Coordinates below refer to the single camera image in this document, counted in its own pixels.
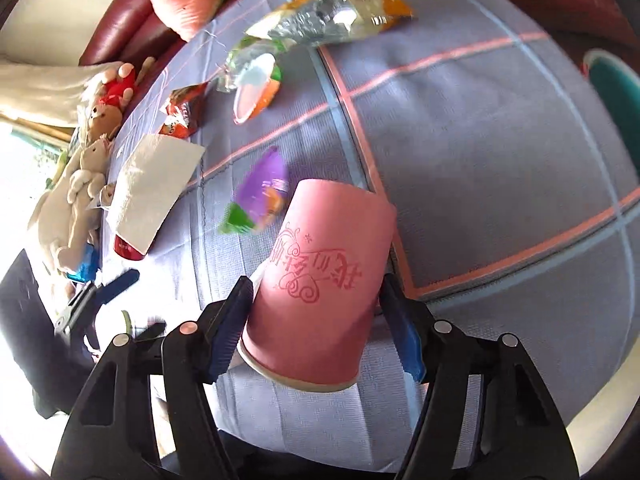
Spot brown bear plush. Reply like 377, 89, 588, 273
78, 102, 122, 145

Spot plaid grey tablecloth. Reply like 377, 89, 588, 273
98, 0, 639, 474

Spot pink paper cup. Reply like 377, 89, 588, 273
239, 179, 396, 392

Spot red egg shell half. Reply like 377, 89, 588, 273
114, 235, 145, 261

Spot purple snack wrapper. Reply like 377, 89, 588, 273
218, 146, 288, 234

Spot clear orange snack bag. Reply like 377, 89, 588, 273
246, 0, 413, 47

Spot orange Ovaltine wrapper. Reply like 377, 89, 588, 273
160, 82, 207, 140

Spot clear green egg wrapper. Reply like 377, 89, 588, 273
216, 35, 288, 93

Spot white paper napkin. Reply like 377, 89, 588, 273
106, 134, 205, 255

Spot beige rabbit plush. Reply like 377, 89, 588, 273
27, 136, 111, 274

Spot cream curtain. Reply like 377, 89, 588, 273
0, 58, 120, 128

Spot red plush toy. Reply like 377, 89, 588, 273
96, 56, 155, 110

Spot teal trash bin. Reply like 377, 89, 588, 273
582, 49, 639, 139

